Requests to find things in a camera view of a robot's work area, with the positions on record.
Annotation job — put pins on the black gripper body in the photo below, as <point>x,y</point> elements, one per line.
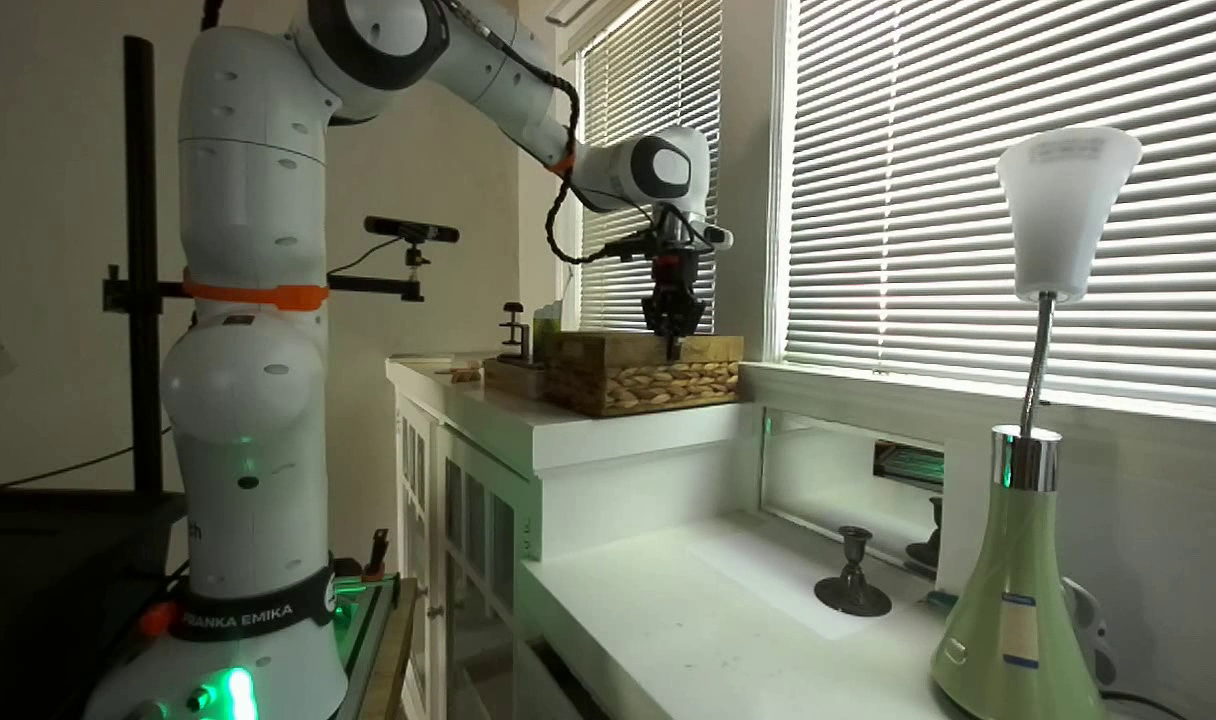
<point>673,282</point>

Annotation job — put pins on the woven wooden basket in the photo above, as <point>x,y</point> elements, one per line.
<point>622,382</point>

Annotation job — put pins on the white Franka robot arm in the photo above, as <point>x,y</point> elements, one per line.
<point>250,425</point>

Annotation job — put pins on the white cabinet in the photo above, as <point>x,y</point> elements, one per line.
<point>608,466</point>

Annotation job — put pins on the small black clamp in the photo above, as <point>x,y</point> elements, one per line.
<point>515,332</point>

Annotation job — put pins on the narrow white window blind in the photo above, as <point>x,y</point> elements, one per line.
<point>622,82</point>

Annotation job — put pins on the black candle holder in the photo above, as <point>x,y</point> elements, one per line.
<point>852,593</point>

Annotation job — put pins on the wide white window blind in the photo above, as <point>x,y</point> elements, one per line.
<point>1009,200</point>

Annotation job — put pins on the green lamp with white shade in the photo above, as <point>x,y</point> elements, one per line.
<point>1013,600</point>

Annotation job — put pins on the wooden edged robot table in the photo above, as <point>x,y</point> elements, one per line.
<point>382,655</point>

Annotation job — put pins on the black desk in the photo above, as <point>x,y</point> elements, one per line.
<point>50,586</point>

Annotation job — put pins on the black camera stand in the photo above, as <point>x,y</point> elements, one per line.
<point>141,200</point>

